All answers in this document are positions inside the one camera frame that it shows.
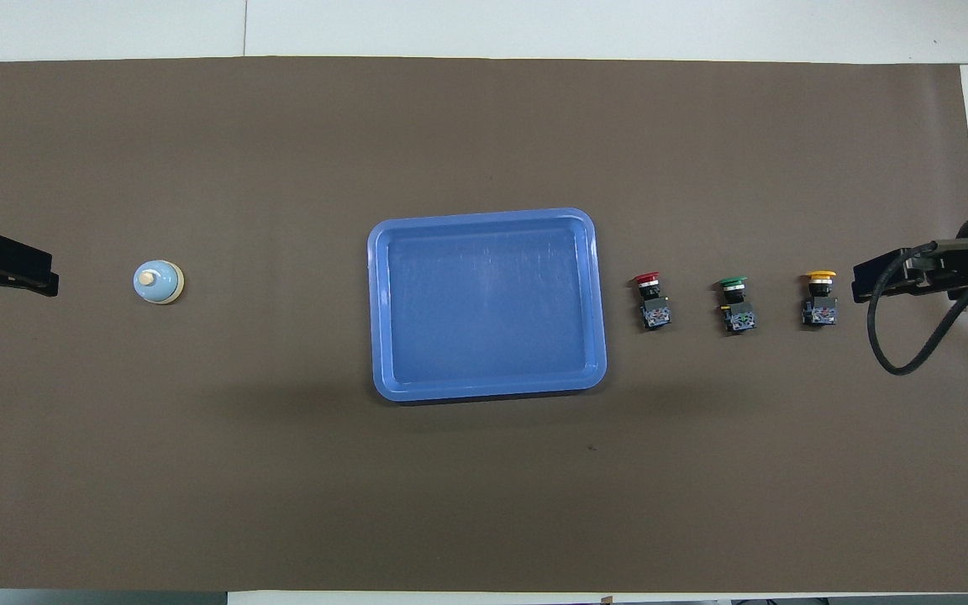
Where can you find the yellow push button switch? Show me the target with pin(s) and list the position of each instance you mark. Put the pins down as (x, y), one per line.
(820, 309)

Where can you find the green push button switch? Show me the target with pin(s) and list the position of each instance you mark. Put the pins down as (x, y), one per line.
(738, 315)

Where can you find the red push button switch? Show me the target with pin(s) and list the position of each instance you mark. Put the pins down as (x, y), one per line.
(654, 311)

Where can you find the light blue call bell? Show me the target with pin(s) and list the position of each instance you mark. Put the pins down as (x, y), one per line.
(160, 284)

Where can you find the blue plastic tray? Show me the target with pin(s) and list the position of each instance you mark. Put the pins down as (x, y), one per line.
(484, 319)

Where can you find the brown table mat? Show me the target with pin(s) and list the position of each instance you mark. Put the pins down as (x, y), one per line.
(282, 487)

